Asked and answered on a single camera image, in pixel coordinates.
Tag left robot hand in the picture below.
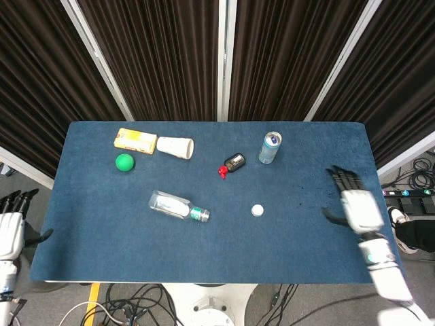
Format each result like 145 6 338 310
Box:
0 188 54 263

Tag black trouser leg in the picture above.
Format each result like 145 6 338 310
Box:
397 219 435 254

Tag white and black shoe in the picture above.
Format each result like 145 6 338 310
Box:
387 207 421 255

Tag yellow floor tape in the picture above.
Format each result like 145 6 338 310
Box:
84 283 102 317

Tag dark brown curtain panel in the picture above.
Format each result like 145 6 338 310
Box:
77 0 220 122
0 0 127 178
228 0 370 122
315 0 435 168

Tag black cable tangle under robot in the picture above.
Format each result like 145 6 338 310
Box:
57 283 181 326

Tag black foot pedals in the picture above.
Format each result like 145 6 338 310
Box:
397 196 435 215

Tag green ball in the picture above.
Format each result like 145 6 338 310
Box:
114 153 136 172

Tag black cable bundle by pedals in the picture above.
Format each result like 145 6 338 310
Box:
390 152 435 191

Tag white partition base rail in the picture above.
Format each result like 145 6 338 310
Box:
0 145 55 190
377 130 435 179

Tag clear plastic bottle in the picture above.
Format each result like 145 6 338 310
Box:
148 189 211 223

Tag white paper cup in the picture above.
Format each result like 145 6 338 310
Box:
156 136 195 160

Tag small black red bottle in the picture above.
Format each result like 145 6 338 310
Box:
217 152 246 179

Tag black cable with inline box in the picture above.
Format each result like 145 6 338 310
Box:
261 283 378 326

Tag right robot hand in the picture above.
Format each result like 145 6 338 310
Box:
321 164 386 235

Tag white partition post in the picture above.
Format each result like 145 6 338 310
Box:
304 0 395 122
217 0 238 122
60 0 135 122

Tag yellow cardboard box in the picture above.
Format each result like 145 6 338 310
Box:
113 127 158 156

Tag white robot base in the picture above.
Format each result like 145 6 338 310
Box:
162 283 259 326

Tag light blue drink can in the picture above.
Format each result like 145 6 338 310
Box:
258 131 283 165

